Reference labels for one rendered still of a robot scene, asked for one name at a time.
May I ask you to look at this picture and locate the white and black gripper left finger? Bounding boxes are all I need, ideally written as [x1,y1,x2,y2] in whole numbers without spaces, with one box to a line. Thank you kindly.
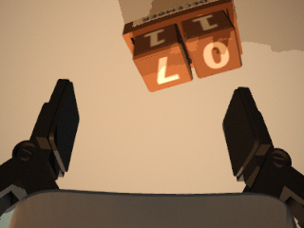
[0,79,80,217]

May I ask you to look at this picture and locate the orange number cube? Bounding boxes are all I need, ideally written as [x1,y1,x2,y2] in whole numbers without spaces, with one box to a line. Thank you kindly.
[132,23,193,92]
[181,9,242,79]

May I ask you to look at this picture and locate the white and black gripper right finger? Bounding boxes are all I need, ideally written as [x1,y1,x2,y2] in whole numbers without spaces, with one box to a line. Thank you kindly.
[222,86,304,228]

